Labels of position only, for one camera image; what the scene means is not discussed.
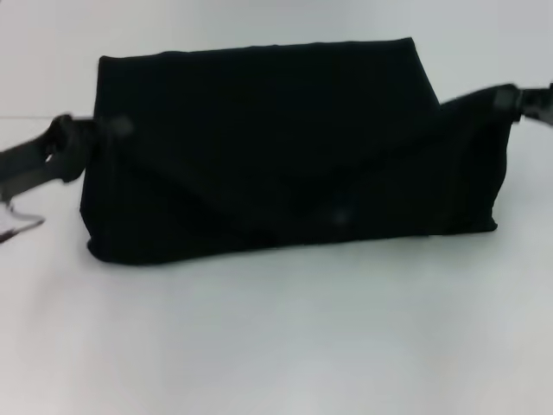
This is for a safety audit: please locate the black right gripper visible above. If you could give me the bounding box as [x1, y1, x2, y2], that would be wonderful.
[493, 83, 553, 130]

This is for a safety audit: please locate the black shirt with FREE print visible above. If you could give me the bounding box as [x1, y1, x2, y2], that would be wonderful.
[79, 36, 531, 265]

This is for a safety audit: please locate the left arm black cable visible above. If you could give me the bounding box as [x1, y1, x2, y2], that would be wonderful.
[0, 206, 48, 244]

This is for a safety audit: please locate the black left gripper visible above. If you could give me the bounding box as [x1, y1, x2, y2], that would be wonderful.
[0, 114, 134, 205]

